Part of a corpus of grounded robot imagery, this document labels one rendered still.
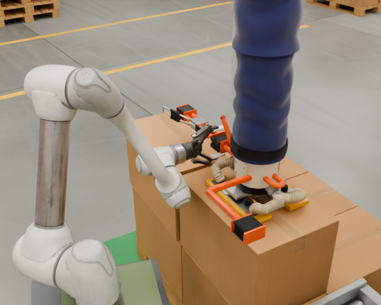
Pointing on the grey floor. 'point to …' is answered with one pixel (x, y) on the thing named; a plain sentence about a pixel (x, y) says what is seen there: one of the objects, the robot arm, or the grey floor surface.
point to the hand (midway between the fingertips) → (222, 140)
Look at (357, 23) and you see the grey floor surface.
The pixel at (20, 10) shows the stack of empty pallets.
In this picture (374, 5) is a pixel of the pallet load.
